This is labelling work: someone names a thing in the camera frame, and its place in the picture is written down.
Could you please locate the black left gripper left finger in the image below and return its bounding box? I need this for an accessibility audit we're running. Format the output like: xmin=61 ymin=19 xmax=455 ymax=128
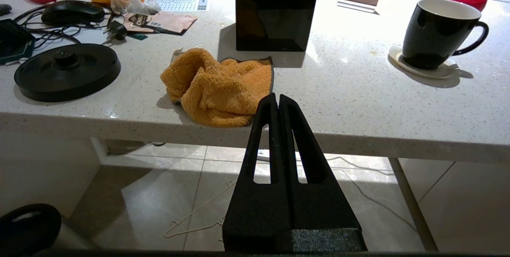
xmin=222 ymin=93 xmax=288 ymax=250

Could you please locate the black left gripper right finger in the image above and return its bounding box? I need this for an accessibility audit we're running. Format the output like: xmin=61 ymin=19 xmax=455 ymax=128
xmin=278 ymin=94 xmax=367 ymax=250

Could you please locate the pale table leg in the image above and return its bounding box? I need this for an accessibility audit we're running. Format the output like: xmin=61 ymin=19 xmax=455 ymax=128
xmin=388 ymin=157 xmax=439 ymax=252

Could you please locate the orange towel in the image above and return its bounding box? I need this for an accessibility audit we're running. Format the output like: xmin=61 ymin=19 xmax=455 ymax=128
xmin=160 ymin=48 xmax=275 ymax=128

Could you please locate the white round coaster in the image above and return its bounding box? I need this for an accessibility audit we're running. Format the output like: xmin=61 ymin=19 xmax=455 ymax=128
xmin=388 ymin=46 xmax=459 ymax=79

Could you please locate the black tissue box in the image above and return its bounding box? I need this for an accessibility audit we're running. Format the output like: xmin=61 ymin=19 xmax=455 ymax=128
xmin=235 ymin=0 xmax=323 ymax=53

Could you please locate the black mug white inside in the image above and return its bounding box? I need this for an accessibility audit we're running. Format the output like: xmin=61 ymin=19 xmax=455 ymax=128
xmin=402 ymin=0 xmax=490 ymax=70

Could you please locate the black rounded floor object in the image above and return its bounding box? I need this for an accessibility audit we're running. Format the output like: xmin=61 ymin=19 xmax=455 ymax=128
xmin=0 ymin=203 xmax=63 ymax=257

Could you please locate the black round kettle base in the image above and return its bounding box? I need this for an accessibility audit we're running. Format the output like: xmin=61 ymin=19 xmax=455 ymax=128
xmin=14 ymin=43 xmax=122 ymax=103

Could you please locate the clear plastic bag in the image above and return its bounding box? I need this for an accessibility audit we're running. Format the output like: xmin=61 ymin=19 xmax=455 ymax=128
xmin=107 ymin=0 xmax=161 ymax=16

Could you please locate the black oval mouse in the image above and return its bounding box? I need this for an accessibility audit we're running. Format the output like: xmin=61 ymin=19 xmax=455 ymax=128
xmin=41 ymin=0 xmax=106 ymax=27

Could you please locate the white floor cable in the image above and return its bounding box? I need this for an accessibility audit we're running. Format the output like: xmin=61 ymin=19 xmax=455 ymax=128
xmin=257 ymin=150 xmax=417 ymax=231

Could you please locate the white wire hanger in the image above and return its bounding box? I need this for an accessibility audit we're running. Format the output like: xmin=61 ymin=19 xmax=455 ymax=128
xmin=163 ymin=180 xmax=236 ymax=239

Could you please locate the black cable with plug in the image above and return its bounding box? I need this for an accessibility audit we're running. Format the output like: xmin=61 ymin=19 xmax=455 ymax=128
xmin=12 ymin=5 xmax=129 ymax=48

